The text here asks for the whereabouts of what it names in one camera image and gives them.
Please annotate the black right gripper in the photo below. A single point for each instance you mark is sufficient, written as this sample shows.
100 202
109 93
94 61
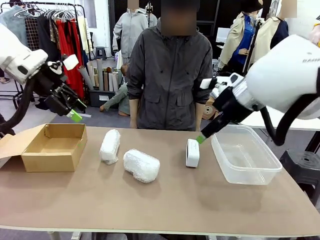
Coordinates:
230 110

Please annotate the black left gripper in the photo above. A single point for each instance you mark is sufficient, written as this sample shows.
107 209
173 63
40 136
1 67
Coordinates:
57 97

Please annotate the slim bubble-wrapped clock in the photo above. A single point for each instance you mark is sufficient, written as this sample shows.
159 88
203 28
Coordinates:
110 147

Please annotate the wide bubble-wrapped clock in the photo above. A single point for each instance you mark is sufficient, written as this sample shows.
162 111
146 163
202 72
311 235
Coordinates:
141 166

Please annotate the person's left forearm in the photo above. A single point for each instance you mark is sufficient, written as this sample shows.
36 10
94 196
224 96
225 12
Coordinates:
200 117

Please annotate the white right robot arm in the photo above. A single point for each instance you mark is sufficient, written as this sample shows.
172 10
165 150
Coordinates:
282 72

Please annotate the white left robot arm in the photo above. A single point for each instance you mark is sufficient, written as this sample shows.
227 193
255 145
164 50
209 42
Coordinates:
15 57

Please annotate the person's right forearm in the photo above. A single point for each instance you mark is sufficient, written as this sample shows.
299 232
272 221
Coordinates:
133 115

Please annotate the white unwrapped clock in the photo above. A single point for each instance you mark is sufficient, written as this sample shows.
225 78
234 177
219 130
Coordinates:
193 153

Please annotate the metal bar on floor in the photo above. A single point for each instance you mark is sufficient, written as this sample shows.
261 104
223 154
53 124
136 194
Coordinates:
85 116

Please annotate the dark storage bin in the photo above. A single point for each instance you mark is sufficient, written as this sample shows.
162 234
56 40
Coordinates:
98 98

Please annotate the tan wooden disc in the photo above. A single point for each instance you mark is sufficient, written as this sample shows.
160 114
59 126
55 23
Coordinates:
208 111

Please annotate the leaning grey paper roll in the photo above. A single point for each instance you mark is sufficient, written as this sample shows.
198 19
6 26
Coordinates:
86 77

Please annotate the mannequin in green clothing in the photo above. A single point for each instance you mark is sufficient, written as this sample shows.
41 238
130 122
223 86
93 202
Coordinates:
117 97

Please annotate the tall grey paper roll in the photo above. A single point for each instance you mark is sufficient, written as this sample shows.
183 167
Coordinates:
100 75

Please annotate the clear plastic container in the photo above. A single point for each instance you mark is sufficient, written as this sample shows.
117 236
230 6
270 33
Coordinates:
246 160

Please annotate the open brown cardboard box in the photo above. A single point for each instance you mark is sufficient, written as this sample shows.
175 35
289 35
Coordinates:
52 155

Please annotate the small grey stool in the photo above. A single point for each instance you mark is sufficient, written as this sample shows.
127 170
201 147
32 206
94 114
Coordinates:
100 52

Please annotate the white background table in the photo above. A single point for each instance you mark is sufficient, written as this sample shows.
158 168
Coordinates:
262 122

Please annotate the person in grey jacket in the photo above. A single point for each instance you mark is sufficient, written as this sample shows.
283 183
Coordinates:
170 80

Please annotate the red dress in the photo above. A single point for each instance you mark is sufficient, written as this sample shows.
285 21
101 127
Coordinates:
67 42

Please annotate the cream hanging garment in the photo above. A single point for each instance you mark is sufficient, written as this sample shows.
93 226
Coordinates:
82 35

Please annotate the black hanging garment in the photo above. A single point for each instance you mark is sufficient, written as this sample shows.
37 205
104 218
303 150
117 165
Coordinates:
46 37

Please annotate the mannequin in grey hoodie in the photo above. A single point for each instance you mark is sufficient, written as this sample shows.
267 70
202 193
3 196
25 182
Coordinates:
128 27

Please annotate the black metal clothes rack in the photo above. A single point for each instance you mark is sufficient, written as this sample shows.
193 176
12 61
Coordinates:
80 7

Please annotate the black plastic stool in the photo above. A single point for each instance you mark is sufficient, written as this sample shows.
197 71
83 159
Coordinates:
302 167

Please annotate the black tripod pole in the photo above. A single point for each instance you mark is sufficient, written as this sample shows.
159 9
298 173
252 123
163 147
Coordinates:
251 47

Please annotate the blue denim jacket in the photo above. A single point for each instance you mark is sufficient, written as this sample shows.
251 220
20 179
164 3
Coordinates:
15 25

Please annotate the mannequin in beige coat, blue shirt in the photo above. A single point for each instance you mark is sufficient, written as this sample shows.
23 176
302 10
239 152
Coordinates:
241 37

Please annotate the mannequin in beige and navy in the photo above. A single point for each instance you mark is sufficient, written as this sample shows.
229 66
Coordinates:
275 27

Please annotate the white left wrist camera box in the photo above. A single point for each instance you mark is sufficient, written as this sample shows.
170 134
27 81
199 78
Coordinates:
71 62

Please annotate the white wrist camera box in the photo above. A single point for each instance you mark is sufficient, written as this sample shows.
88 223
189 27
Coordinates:
71 62
206 83

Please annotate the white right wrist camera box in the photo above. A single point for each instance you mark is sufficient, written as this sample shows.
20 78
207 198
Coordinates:
206 83

